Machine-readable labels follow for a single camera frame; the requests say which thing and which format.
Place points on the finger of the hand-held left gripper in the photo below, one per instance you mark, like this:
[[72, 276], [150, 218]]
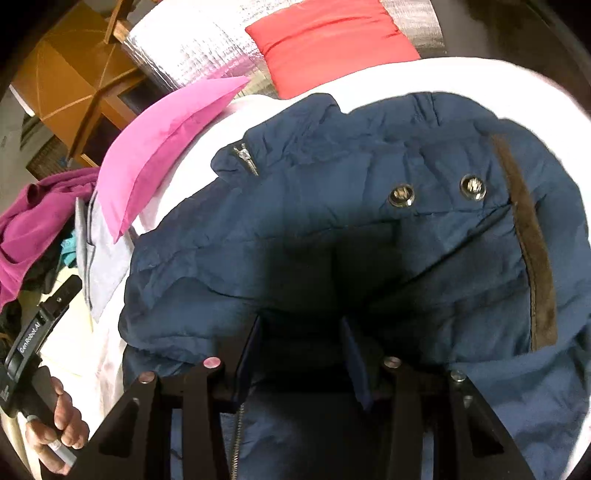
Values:
[[62, 295]]

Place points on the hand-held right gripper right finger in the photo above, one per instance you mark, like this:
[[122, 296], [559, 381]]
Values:
[[354, 364]]

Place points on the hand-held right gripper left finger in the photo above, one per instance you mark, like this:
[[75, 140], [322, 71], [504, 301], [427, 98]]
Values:
[[245, 364]]

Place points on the navy blue padded jacket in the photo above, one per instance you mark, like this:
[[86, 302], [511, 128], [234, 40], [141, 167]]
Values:
[[323, 207]]

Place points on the person's left hand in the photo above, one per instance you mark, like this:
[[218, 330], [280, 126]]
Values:
[[69, 429]]

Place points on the dark cloth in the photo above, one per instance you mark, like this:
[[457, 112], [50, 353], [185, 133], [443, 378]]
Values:
[[46, 267]]

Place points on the teal cloth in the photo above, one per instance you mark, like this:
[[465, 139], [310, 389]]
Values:
[[69, 251]]

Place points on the grey cloth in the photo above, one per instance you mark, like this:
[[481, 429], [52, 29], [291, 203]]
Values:
[[104, 258]]

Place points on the magenta cloth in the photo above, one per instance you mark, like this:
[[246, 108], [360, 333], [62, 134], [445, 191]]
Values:
[[32, 226]]

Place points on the pink pillow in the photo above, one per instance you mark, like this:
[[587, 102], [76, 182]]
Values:
[[157, 143]]

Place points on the wooden table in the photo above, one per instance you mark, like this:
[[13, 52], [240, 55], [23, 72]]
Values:
[[74, 69]]

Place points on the silver insulated bag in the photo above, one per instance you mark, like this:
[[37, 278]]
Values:
[[194, 50]]

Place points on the red pillow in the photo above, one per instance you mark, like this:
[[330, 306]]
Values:
[[323, 41]]

